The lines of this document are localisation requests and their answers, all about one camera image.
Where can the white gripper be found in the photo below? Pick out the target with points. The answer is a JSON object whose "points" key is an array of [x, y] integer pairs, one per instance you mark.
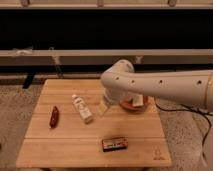
{"points": [[111, 97]]}

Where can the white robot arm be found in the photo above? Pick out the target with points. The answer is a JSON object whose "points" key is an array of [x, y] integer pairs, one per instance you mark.
{"points": [[192, 88]]}

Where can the white tube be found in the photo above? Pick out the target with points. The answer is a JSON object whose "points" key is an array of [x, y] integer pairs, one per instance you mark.
{"points": [[82, 108]]}

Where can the white block on plate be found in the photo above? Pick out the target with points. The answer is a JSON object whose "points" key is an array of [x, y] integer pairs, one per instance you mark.
{"points": [[137, 101]]}

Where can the small printed box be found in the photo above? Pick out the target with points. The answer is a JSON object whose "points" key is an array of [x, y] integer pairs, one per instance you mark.
{"points": [[116, 143]]}

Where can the red snack packet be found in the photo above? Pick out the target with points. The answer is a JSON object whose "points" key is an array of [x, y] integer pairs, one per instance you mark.
{"points": [[54, 117]]}

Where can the wooden bench rail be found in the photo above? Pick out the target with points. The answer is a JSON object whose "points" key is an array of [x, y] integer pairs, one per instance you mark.
{"points": [[98, 57]]}

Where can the black bracket leg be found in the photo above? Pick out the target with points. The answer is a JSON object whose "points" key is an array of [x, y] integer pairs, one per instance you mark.
{"points": [[28, 80]]}

